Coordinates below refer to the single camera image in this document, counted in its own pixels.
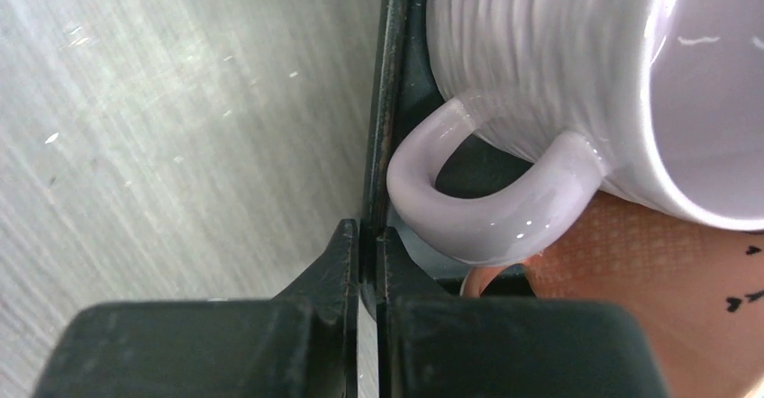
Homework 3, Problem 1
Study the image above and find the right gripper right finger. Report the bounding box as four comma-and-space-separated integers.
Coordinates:
376, 227, 669, 397

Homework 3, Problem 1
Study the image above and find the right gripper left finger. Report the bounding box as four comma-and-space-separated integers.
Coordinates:
33, 219, 359, 397

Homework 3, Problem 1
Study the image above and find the lilac ribbed mug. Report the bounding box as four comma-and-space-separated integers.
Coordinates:
387, 0, 763, 267

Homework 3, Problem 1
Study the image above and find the salmon pink mug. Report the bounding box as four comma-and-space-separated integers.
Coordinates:
459, 191, 764, 398

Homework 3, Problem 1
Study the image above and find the black plastic tray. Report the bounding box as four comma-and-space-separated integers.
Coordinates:
359, 0, 533, 317

